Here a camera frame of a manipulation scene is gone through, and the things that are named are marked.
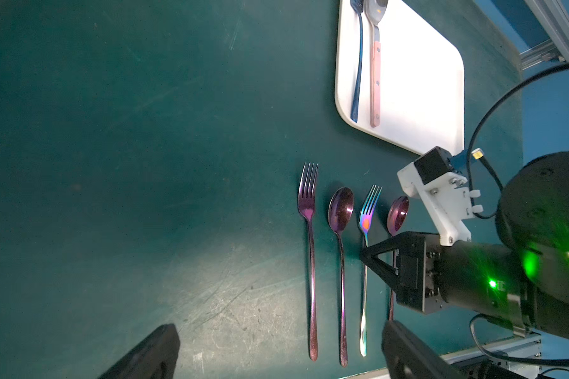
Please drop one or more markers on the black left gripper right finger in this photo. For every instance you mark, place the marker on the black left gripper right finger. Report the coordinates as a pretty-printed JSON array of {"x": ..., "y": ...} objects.
[{"x": 409, "y": 357}]

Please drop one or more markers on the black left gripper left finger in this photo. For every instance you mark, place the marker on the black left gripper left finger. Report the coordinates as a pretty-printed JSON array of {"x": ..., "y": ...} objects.
[{"x": 154, "y": 357}]

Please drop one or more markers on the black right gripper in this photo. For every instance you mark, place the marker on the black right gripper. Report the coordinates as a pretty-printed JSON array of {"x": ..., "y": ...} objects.
[{"x": 413, "y": 271}]

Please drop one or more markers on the purple metal spoon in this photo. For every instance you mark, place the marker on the purple metal spoon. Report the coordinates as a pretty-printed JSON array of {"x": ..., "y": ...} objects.
[{"x": 339, "y": 214}]

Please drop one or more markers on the silver spoon pink handle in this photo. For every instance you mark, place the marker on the silver spoon pink handle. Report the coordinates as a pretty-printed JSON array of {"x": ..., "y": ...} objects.
[{"x": 375, "y": 11}]

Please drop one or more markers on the right aluminium side rail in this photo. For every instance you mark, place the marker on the right aluminium side rail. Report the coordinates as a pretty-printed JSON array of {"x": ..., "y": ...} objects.
[{"x": 553, "y": 18}]

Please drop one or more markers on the rainbow iridescent fork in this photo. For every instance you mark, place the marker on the rainbow iridescent fork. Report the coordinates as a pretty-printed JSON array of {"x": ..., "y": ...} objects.
[{"x": 365, "y": 220}]

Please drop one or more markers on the white rectangular tray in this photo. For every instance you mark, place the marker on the white rectangular tray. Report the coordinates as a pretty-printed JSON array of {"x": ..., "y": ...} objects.
[{"x": 422, "y": 80}]

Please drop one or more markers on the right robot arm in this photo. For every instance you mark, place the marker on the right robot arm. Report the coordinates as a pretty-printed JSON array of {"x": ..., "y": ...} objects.
[{"x": 522, "y": 281}]

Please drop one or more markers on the blue metal fork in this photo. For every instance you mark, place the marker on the blue metal fork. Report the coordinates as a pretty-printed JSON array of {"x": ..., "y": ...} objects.
[{"x": 358, "y": 8}]

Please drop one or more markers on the purple metal fork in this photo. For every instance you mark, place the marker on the purple metal fork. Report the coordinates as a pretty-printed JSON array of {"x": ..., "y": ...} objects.
[{"x": 306, "y": 208}]

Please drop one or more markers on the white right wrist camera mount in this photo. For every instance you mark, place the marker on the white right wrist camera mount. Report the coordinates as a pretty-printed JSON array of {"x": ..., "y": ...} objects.
[{"x": 444, "y": 192}]

